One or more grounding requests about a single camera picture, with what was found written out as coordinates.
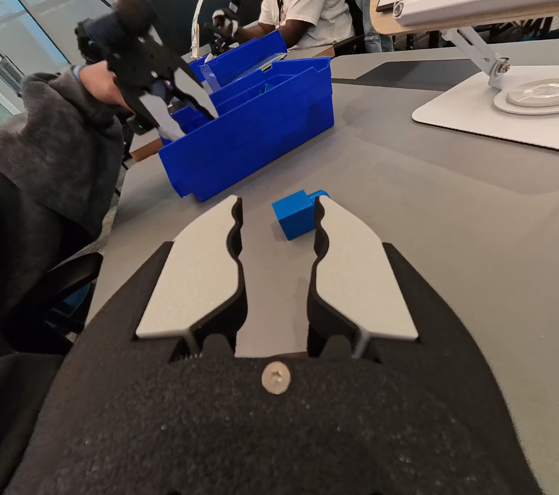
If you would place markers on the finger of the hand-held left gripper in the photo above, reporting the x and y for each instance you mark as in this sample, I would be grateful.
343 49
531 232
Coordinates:
161 115
194 93

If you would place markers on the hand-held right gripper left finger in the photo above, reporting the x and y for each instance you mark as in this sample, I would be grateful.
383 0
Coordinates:
192 276

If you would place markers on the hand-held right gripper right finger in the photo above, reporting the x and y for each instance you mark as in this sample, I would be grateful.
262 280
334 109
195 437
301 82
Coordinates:
362 276

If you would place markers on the blue divided plastic bin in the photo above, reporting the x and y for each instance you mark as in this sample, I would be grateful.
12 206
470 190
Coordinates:
262 141

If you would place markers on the blue tall toy block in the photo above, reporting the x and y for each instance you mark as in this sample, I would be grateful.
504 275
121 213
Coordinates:
292 215

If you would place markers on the grey desk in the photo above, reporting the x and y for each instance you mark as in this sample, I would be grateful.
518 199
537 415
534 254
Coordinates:
436 220

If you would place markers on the person's left hand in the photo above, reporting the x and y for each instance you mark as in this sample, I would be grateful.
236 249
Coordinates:
102 82

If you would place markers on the black charger green display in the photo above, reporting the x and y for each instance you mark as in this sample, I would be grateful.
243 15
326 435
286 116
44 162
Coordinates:
139 126

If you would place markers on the blue wristband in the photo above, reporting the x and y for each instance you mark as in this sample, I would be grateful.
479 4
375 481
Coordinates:
76 72

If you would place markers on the upright white sheet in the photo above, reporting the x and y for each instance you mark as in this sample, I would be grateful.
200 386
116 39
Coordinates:
198 23

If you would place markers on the black office chair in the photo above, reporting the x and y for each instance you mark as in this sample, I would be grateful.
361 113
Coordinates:
65 281

